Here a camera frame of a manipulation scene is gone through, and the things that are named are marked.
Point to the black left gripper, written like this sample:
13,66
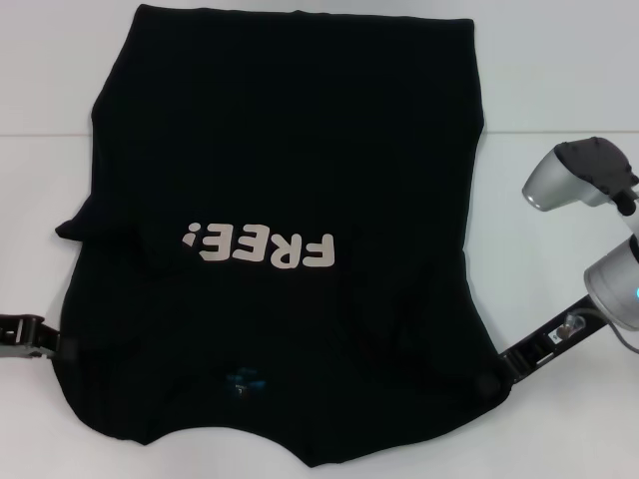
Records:
22,336

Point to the black shirt with FREE print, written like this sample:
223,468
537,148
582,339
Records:
279,199

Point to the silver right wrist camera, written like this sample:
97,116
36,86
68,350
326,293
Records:
574,174

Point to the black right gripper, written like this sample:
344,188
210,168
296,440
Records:
549,344

